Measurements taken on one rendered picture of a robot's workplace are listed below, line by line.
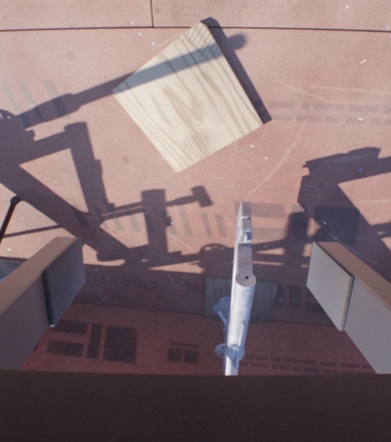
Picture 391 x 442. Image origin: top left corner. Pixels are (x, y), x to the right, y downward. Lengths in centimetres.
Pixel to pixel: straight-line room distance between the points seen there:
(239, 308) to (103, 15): 79
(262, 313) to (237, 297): 77
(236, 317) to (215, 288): 57
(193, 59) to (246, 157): 32
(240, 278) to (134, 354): 88
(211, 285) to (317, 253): 120
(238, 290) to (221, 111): 48
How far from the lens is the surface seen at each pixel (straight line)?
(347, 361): 160
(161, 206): 111
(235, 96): 88
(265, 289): 137
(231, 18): 86
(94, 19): 93
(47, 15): 98
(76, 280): 16
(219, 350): 136
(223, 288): 137
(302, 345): 157
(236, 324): 84
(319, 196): 108
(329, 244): 17
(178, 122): 92
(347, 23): 90
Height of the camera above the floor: 86
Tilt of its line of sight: 49 degrees down
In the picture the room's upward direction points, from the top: 170 degrees counter-clockwise
